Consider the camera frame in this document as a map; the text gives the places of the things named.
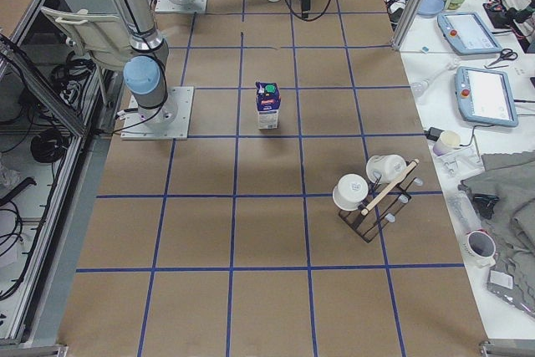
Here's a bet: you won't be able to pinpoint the Pascual milk carton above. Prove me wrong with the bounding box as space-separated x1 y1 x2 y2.
255 81 281 130

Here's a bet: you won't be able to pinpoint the cream lavender cup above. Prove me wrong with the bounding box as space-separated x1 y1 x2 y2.
432 130 461 156

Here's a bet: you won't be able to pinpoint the upper teach pendant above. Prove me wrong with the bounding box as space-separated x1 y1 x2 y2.
436 12 502 55

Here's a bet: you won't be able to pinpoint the teach pendant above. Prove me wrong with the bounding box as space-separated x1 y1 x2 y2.
436 12 502 55
455 66 518 127

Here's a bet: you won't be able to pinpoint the black power adapter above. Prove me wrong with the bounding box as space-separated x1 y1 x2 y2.
424 127 444 142

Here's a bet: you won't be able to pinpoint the white mug on rack front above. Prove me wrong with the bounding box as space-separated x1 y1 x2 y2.
332 173 369 212

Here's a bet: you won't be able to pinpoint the lower teach pendant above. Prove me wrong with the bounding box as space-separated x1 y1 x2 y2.
455 66 518 127

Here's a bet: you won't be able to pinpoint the black scissors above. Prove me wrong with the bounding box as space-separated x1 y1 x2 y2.
485 48 518 69

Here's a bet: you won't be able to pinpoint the grey cloth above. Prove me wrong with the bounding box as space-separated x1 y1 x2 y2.
459 151 534 316

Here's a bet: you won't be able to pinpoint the white red rimmed mug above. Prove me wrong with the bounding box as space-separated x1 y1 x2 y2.
460 230 497 268

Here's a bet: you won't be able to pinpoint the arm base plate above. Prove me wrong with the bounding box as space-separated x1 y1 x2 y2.
120 86 194 140
155 0 207 14

